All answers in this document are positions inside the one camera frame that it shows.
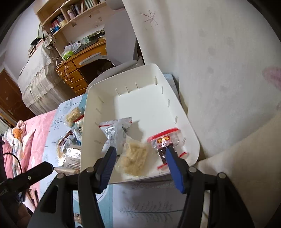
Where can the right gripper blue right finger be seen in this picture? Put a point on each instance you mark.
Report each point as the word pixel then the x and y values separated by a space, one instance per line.
pixel 187 179

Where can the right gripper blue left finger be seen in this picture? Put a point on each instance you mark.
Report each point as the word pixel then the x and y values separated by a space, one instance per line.
pixel 96 178

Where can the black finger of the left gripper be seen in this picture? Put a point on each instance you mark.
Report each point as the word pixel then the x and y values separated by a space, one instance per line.
pixel 23 181

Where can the beige rice cracker packet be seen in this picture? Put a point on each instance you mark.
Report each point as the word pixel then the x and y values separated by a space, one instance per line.
pixel 133 157

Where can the red-edged dark snack packet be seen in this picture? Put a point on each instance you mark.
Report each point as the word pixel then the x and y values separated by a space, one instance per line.
pixel 161 141

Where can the pink bed blanket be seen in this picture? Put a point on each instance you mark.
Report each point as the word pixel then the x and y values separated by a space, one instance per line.
pixel 37 130

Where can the silver foil snack packet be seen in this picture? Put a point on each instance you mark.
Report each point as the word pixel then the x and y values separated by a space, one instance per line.
pixel 115 132

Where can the teal white patterned tablecloth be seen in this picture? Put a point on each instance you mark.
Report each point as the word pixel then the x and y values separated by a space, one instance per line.
pixel 56 207

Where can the brown nut bar packet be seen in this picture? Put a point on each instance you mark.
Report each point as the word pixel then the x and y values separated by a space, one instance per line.
pixel 66 140

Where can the baby doll toy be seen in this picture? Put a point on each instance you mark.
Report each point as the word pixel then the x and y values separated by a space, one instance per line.
pixel 14 137

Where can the white plastic storage bin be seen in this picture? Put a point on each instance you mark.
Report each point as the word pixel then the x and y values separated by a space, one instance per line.
pixel 144 95

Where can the brown wooden door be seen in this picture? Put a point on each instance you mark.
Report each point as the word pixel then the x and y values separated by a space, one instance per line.
pixel 12 107

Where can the lace-covered cabinet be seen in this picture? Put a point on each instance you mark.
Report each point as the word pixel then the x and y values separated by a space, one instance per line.
pixel 42 88

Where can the wooden desk with drawers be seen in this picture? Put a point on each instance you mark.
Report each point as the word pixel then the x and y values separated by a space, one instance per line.
pixel 85 66

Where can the grey office chair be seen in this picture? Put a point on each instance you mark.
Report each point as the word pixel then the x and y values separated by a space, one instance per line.
pixel 121 43

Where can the wooden bookshelf hutch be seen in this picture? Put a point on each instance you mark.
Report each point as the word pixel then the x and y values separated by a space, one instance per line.
pixel 71 21

